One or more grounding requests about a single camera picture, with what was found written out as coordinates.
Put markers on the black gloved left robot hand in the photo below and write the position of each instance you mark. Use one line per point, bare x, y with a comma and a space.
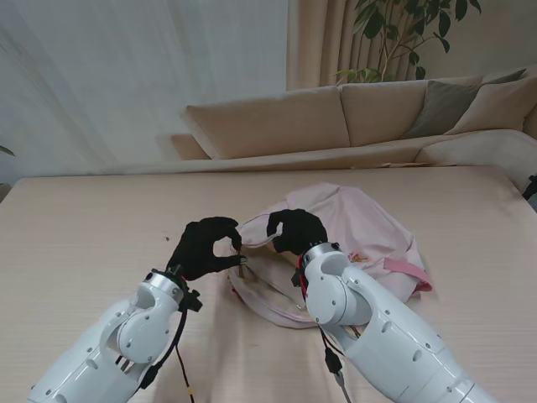
197, 252

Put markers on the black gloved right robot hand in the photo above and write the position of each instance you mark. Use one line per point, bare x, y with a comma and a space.
300, 235

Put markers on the pale pink backpack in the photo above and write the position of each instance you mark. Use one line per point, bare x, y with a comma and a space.
365, 226

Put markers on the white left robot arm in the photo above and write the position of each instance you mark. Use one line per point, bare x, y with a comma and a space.
109, 348

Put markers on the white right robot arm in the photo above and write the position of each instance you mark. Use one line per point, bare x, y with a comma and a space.
386, 331

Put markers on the beige sofa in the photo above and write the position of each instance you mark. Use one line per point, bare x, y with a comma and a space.
272, 126

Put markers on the white sheer curtain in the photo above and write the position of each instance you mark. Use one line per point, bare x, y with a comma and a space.
126, 84

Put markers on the grey throw pillow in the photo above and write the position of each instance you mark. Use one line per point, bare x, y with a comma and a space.
444, 107

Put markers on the beige pleated curtain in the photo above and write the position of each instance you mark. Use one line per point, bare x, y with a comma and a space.
319, 42

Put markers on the small green plant leaves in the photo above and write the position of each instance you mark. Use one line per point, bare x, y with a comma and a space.
6, 150

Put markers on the green leafy indoor plant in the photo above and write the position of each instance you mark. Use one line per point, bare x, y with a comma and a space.
394, 29

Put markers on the dark object beside table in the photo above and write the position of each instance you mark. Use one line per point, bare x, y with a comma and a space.
530, 189

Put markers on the beige throw pillow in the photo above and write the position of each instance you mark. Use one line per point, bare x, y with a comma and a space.
499, 105

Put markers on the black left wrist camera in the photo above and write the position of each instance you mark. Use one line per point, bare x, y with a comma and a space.
194, 300

